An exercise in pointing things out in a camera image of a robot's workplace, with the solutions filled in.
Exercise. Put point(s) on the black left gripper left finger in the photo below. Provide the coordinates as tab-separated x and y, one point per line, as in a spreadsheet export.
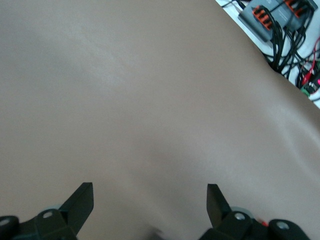
75	212

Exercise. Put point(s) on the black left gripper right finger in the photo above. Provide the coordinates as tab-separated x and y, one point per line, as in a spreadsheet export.
220	215

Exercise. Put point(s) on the brown table mat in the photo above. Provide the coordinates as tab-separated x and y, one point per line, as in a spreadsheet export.
125	100

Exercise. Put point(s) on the green circuit board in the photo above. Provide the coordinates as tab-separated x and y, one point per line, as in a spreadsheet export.
312	88

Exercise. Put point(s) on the grey hub with orange connectors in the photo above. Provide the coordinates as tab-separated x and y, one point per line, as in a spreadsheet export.
250	18
285	15

